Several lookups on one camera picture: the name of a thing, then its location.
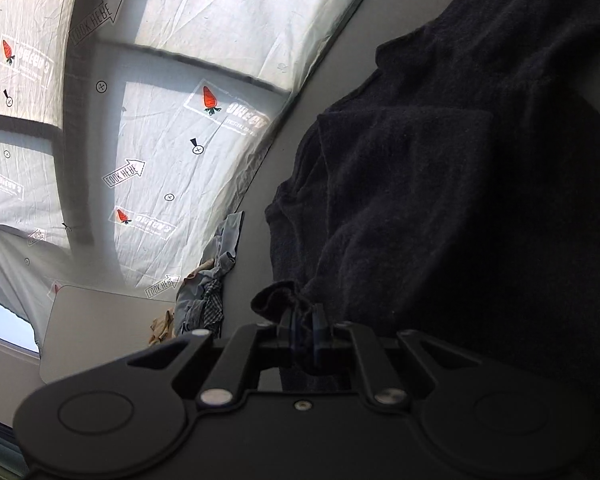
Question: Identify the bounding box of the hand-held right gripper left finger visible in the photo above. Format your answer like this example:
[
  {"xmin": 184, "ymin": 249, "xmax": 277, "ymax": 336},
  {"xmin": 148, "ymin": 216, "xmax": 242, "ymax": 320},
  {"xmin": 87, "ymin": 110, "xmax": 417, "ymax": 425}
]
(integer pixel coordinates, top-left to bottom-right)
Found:
[{"xmin": 125, "ymin": 309, "xmax": 306, "ymax": 408}]

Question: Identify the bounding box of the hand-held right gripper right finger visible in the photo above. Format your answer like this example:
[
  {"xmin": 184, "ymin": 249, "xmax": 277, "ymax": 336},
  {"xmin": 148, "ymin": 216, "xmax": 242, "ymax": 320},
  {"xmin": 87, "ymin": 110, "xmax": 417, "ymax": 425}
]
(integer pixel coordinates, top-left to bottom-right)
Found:
[{"xmin": 311, "ymin": 304, "xmax": 477, "ymax": 407}]

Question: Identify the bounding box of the navy knit sweater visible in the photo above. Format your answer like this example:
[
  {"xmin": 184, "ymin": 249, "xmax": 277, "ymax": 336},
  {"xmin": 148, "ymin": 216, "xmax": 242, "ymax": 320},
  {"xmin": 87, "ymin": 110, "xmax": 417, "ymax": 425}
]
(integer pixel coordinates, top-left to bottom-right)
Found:
[{"xmin": 251, "ymin": 0, "xmax": 600, "ymax": 480}]

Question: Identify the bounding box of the blue plaid shirt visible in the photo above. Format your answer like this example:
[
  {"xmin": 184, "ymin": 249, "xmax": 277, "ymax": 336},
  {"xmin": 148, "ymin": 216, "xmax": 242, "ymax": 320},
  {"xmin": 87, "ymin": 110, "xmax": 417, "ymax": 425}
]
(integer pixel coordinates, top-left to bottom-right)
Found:
[{"xmin": 199, "ymin": 280, "xmax": 225, "ymax": 335}]

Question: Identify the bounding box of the light blue shirt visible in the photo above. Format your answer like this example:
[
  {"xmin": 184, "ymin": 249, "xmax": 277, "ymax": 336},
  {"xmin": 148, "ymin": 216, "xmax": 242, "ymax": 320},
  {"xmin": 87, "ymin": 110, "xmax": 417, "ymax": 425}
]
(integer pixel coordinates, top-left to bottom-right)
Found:
[{"xmin": 175, "ymin": 211, "xmax": 246, "ymax": 337}]

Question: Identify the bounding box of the beige garment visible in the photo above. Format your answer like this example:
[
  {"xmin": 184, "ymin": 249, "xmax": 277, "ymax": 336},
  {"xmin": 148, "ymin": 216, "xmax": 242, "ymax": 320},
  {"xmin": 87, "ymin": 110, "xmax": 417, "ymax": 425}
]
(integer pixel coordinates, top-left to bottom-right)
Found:
[{"xmin": 147, "ymin": 259, "xmax": 216, "ymax": 347}]

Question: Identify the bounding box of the grey board with rounded corners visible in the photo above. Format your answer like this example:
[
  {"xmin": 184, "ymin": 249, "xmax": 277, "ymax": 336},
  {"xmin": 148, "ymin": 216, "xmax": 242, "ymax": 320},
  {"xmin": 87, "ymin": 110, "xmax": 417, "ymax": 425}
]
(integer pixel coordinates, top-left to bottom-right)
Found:
[{"xmin": 39, "ymin": 285, "xmax": 181, "ymax": 386}]

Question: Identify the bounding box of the white carrot-print curtain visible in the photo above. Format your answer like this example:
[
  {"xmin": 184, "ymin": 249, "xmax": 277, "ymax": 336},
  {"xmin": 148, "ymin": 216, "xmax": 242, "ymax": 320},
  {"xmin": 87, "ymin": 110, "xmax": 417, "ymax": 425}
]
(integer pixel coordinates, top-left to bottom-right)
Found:
[{"xmin": 0, "ymin": 0, "xmax": 397, "ymax": 356}]

